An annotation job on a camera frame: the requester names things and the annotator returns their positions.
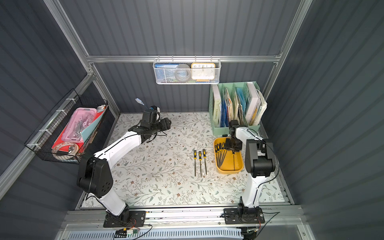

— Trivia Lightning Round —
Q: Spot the black yellow file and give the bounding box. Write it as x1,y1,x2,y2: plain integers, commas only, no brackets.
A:
220,143,225,167
199,151,203,177
233,151,236,171
214,145,219,166
216,143,222,168
194,150,197,177

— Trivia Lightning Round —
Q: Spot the yellow plastic storage tray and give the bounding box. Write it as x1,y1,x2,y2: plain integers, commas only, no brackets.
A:
214,137,244,175

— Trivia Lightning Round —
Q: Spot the thin round needle file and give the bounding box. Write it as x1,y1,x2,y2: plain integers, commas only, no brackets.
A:
203,149,208,175

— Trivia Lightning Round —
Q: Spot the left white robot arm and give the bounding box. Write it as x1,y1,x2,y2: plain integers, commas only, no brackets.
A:
77,106,172,217

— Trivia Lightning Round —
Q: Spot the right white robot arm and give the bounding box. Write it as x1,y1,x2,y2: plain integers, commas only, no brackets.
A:
225,120,277,217

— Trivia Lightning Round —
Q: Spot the green desktop file organizer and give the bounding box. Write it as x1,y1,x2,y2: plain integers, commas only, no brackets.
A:
209,82,260,137

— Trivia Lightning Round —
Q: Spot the blue box in basket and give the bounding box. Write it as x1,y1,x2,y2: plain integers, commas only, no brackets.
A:
154,63,179,84

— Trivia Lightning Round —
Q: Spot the pink plastic tool case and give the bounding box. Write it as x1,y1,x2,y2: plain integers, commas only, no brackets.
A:
61,108,97,143

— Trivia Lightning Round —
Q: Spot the blue folder in organizer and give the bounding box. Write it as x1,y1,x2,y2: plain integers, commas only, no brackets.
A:
220,97,228,128

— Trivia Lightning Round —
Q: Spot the blue small desk lamp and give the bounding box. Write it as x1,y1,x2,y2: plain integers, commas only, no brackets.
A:
135,98,151,110

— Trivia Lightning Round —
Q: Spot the white book in organizer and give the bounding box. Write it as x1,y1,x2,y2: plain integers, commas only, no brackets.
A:
212,85,222,128

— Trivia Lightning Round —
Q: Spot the white binder right side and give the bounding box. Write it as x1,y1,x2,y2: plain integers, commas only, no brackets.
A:
252,90,268,126

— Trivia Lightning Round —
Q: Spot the grey tape roll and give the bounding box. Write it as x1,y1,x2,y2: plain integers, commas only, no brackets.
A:
175,64,191,83

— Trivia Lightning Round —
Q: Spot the yellow white alarm clock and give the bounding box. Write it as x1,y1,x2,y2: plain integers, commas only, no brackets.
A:
191,63,216,82

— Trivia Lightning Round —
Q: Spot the white vented panel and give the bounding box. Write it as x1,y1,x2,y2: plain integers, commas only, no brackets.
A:
64,228,244,240

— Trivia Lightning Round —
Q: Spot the white wire hanging basket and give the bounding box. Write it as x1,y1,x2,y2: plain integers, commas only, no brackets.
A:
152,58,222,85

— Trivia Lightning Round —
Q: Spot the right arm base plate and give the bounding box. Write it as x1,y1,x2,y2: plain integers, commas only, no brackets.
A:
221,207,265,225

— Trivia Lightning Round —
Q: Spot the silver ring in basket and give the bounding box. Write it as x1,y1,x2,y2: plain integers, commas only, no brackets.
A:
53,142,80,157

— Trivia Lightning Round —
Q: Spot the black wire wall basket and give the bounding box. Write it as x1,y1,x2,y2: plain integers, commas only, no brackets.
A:
25,91,109,164

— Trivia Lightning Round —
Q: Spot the aluminium front rail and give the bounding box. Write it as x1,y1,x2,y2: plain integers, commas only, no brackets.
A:
60,205,308,231

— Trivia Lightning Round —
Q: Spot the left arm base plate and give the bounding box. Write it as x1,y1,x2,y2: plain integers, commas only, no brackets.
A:
103,211,146,228

